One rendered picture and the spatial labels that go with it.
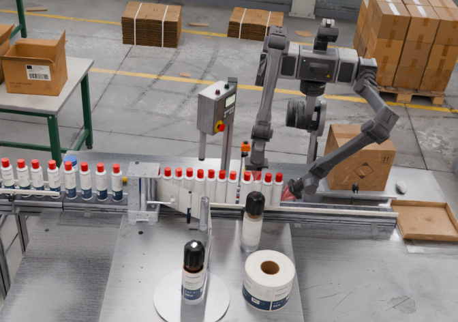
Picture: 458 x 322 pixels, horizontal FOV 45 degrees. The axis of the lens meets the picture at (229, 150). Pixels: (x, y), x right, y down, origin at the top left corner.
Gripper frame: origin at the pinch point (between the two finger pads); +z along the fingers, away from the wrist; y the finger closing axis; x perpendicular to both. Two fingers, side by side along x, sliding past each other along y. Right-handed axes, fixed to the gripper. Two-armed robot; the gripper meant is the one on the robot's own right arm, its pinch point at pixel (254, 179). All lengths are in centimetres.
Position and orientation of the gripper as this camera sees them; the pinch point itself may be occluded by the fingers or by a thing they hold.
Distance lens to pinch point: 241.5
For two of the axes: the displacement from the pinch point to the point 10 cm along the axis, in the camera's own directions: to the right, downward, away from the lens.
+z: -0.7, 8.5, 5.3
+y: 10.0, 0.6, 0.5
